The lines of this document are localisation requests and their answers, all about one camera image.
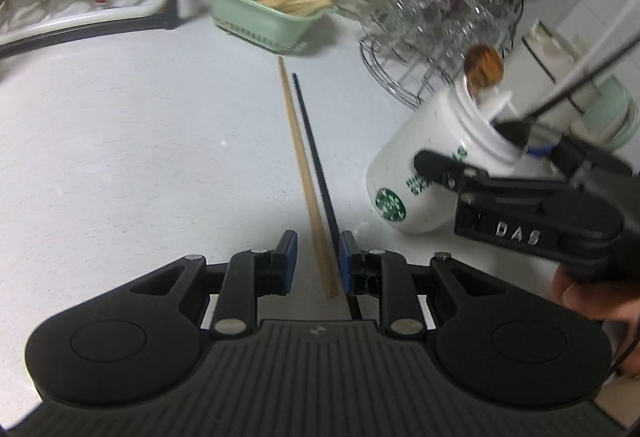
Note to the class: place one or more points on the wooden spoon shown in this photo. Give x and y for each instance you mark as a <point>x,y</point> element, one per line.
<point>482,64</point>

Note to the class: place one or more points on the white electric pot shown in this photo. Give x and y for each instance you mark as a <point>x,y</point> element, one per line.
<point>545,62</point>

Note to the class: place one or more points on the green plastic basket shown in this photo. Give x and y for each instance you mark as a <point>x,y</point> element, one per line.
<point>250,24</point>

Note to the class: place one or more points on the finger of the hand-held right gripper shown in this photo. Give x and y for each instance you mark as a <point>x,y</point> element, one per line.
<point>450,167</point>
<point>575,157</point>

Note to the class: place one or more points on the wooden chopstick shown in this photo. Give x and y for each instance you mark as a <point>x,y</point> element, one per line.
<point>300,157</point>

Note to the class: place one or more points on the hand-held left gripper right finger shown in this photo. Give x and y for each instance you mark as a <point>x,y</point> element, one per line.
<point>347,262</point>

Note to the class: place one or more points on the clear glass tumbler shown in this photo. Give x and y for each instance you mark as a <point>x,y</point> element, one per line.
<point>420,24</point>

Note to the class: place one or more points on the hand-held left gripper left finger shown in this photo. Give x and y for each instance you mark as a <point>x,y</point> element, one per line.
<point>287,262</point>

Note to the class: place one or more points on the white ceramic mug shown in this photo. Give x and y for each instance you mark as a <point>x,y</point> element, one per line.
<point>435,127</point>

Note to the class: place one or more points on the white drip tray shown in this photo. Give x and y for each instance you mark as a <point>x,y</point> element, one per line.
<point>125,14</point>

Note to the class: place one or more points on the mint green container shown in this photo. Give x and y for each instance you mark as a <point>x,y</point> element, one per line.
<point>610,117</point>

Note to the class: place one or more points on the person's right hand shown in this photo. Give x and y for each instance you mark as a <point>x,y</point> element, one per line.
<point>595,299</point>

